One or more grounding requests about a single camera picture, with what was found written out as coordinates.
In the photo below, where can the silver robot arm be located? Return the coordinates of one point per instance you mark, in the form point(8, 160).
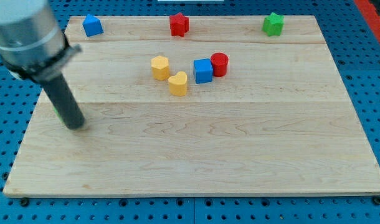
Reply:
point(32, 44)

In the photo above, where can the wooden board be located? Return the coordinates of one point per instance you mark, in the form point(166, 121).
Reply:
point(280, 123)

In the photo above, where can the yellow heart block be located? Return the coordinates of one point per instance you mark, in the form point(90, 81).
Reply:
point(178, 84)

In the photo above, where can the blue cube block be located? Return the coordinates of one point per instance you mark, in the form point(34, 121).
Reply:
point(202, 70)

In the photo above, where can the yellow hexagon block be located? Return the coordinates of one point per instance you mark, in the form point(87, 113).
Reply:
point(160, 68)

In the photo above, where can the red cylinder block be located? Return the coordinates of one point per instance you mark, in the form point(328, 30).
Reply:
point(219, 62)

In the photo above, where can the red star block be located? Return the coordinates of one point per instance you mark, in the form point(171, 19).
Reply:
point(179, 24)

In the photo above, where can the green star block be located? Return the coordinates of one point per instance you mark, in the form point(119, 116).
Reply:
point(273, 24)

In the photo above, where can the blue pentagon block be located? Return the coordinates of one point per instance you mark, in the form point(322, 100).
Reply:
point(92, 25)

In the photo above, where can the green block behind tool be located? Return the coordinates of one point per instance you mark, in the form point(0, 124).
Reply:
point(57, 114)

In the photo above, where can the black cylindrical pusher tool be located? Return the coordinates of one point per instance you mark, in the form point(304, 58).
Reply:
point(62, 98)

